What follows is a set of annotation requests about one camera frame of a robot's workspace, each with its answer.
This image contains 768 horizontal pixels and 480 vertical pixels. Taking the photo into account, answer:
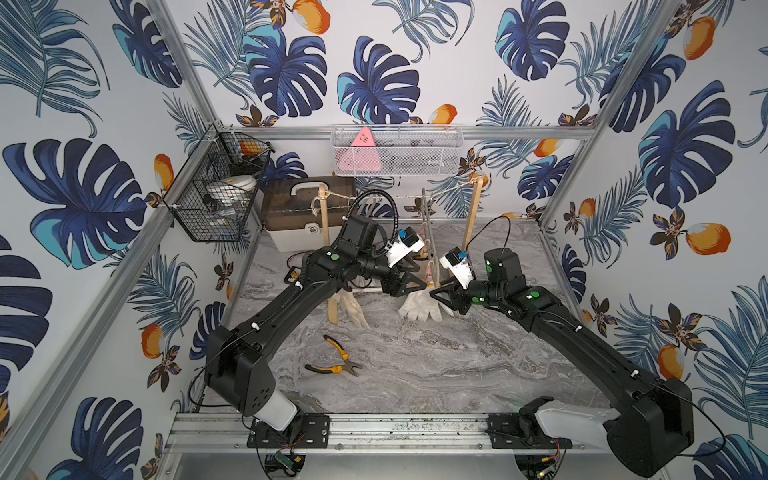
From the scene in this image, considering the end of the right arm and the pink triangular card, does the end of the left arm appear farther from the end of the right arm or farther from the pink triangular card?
the pink triangular card

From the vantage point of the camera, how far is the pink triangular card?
90 cm

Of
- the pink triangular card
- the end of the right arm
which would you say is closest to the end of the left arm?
the end of the right arm
